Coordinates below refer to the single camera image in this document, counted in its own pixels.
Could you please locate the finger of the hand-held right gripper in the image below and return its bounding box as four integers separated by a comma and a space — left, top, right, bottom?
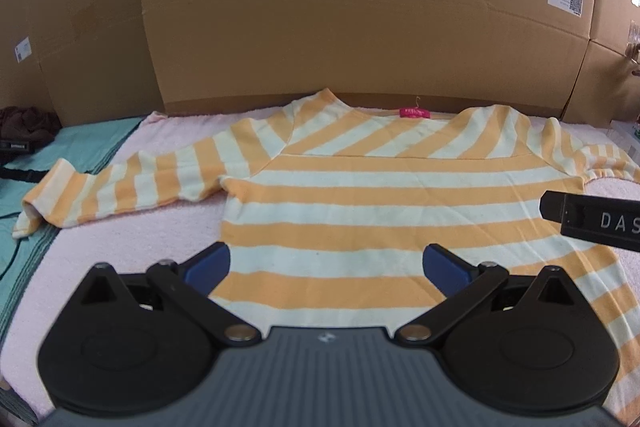
540, 190, 566, 224

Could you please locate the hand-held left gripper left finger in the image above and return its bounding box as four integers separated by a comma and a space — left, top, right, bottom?
80, 243, 261, 348

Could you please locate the large cardboard box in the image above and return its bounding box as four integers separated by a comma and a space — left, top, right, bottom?
137, 0, 601, 120

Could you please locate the teal cloth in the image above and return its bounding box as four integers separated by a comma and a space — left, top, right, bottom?
0, 116, 146, 338

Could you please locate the orange white striped sweater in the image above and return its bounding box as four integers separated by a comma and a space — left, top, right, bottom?
11, 88, 640, 425

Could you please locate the dark brown cloth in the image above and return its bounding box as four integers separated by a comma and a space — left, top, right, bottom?
0, 106, 62, 142

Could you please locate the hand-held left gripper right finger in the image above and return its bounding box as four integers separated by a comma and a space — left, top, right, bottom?
395, 243, 576, 348

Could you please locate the pink towel blanket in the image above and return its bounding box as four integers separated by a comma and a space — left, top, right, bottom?
0, 107, 640, 427

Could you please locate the black strap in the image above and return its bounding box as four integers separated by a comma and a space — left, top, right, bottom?
0, 166, 45, 184

